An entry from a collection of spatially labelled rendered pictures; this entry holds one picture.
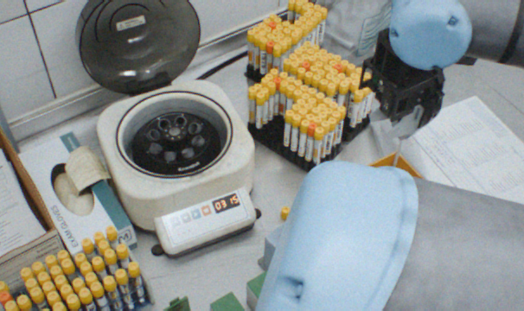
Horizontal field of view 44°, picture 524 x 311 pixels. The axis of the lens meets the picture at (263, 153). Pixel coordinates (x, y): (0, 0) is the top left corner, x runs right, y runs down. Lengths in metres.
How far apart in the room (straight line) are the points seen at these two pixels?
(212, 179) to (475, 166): 0.50
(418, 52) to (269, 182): 0.61
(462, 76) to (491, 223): 1.16
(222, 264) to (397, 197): 0.81
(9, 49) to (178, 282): 0.49
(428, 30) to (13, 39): 0.77
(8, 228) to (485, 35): 0.79
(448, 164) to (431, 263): 0.98
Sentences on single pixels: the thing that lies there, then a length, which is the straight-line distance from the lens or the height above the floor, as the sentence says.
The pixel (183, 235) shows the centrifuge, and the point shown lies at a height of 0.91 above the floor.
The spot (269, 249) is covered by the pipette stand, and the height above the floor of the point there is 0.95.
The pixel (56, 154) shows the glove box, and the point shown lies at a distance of 1.18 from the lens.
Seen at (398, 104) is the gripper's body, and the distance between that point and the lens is 0.84.
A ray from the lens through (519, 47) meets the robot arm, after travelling 0.65.
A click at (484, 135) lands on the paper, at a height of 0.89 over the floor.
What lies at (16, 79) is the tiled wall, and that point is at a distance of 1.24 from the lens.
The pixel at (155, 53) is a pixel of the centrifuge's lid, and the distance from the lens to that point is 1.23.
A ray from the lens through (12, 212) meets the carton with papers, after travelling 1.14.
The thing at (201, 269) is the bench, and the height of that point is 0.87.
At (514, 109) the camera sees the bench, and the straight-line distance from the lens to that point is 1.42.
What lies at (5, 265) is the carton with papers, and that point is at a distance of 1.01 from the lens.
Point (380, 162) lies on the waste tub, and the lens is 1.12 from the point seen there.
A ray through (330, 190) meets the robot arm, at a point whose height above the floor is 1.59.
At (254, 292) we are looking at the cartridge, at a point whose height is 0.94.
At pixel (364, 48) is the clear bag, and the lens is 1.40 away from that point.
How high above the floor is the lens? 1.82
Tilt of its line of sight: 50 degrees down
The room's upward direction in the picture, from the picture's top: 2 degrees clockwise
